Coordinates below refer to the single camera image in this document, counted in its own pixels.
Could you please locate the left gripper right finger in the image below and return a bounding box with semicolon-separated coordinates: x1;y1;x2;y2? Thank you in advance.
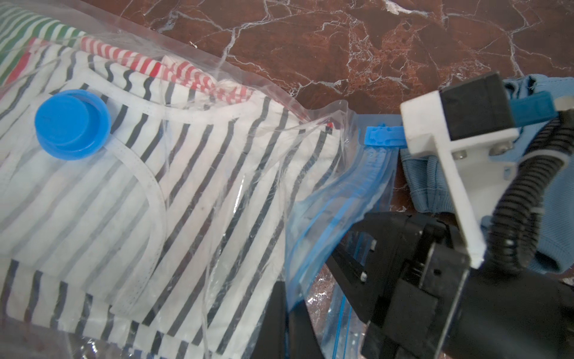
287;305;324;359

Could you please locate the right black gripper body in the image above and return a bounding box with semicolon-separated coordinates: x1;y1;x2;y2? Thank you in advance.
327;212;573;358

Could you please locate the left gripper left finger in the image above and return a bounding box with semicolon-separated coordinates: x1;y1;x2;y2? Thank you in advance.
251;281;287;359

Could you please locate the blue tank top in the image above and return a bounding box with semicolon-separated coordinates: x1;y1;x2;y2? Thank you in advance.
401;74;573;275

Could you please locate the blue zipper slider clip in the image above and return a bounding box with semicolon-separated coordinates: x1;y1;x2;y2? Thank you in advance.
364;126;407;149

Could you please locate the black white striped garment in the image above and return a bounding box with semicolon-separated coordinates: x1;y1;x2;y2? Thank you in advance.
0;44;346;359

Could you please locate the clear plastic vacuum bag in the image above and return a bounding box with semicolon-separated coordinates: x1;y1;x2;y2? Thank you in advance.
0;0;404;359

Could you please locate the blue vacuum valve cap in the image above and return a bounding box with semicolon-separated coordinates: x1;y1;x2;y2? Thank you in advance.
34;90;112;161

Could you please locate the red white striped garment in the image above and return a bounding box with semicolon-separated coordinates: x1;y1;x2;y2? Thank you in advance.
0;36;257;102

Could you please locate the green white striped garment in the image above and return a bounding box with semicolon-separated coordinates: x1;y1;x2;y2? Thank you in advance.
1;2;86;85

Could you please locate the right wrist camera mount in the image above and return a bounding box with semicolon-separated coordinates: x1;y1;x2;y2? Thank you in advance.
401;73;573;268

